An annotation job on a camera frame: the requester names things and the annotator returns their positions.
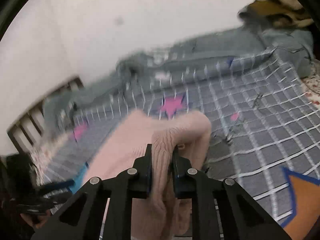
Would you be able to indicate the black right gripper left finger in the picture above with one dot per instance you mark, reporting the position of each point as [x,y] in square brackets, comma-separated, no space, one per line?
[101,209]

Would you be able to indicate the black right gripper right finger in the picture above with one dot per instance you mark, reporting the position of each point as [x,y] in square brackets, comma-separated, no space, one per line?
[221,209]

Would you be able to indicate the pink knit sweater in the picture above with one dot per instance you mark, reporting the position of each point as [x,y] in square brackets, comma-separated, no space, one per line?
[161,216]

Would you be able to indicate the brown clothes pile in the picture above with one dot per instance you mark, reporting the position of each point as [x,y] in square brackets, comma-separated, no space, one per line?
[277,13]

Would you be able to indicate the left hand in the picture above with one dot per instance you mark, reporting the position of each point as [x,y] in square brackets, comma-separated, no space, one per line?
[36,222]

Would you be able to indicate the dark wooden headboard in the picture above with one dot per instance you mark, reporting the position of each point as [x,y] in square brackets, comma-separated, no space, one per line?
[28,128]

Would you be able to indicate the grey checked star blanket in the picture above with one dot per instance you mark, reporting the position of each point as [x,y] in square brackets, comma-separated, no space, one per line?
[265,130]

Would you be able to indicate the floral bed sheet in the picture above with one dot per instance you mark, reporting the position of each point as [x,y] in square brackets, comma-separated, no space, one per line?
[311,88]

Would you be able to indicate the grey-green fleece blanket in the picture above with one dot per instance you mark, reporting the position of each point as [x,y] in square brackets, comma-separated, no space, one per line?
[223,55]

